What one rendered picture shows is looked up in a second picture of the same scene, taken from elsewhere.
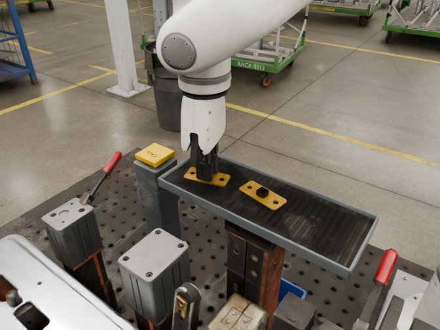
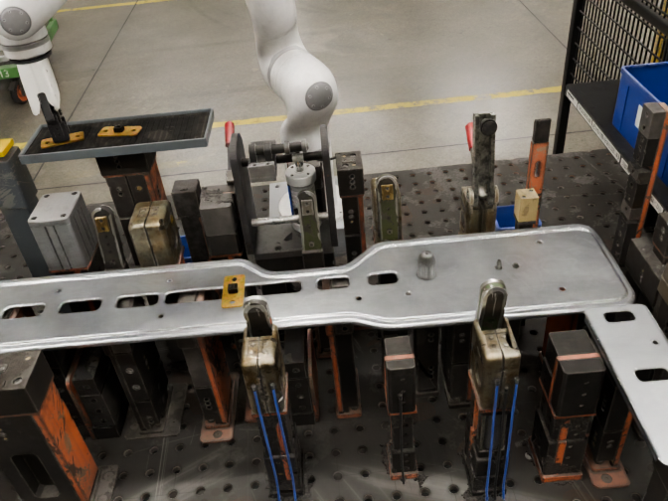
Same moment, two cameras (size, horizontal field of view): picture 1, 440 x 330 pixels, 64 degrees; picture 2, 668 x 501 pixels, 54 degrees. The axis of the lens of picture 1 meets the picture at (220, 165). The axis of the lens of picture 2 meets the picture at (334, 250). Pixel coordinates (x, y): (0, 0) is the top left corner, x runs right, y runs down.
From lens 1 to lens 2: 0.82 m
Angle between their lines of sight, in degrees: 28
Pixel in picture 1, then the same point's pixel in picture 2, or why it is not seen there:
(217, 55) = (46, 15)
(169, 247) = (66, 198)
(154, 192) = (12, 186)
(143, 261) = (51, 213)
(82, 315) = (15, 292)
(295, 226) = (157, 136)
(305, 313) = (192, 183)
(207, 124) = (49, 82)
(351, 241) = (200, 127)
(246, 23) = not seen: outside the picture
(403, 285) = (277, 191)
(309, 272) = not seen: hidden behind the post
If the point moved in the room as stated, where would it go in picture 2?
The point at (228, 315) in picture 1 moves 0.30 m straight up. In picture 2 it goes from (140, 212) to (91, 58)
